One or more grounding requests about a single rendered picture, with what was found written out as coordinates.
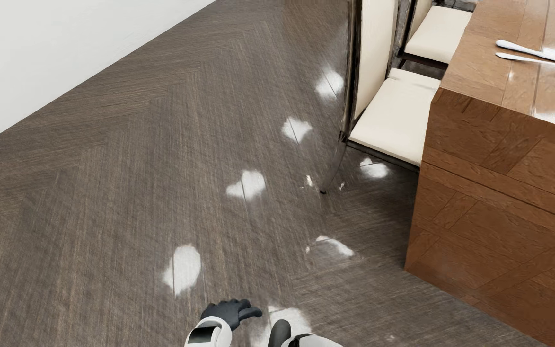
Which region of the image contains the cream cushioned metal-frame chair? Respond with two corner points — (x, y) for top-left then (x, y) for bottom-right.
(320, 0), (441, 195)
(397, 0), (473, 70)

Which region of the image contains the brown wooden parquet table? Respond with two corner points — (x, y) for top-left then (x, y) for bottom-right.
(405, 0), (555, 346)

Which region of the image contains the white plastic knife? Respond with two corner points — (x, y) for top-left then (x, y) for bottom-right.
(496, 40), (555, 70)

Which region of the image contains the white plastic spoon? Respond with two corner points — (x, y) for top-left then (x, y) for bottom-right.
(495, 52), (555, 80)

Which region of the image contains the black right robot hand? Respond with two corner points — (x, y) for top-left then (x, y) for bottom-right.
(268, 319), (292, 347)

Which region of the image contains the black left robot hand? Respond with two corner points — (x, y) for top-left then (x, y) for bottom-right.
(200, 299), (263, 331)

